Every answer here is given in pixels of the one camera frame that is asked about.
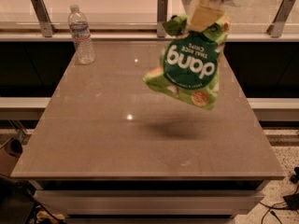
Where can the middle metal railing bracket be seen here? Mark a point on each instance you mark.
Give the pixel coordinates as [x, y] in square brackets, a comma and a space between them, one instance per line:
[162, 8]

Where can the clear plastic water bottle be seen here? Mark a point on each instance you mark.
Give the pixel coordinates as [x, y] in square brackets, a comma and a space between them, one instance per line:
[81, 35]

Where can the left metal railing bracket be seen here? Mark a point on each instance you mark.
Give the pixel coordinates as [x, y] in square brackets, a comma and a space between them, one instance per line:
[46, 27]

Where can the metal railing bracket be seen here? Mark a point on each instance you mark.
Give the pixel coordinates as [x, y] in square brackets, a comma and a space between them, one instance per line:
[162, 8]
[46, 27]
[275, 29]

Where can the right metal railing bracket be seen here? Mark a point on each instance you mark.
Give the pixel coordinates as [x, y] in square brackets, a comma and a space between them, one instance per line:
[275, 29]

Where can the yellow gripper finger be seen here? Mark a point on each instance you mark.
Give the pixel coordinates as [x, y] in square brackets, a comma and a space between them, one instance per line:
[204, 13]

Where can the green rice chip bag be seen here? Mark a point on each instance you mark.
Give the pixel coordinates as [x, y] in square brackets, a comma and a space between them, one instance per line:
[189, 68]

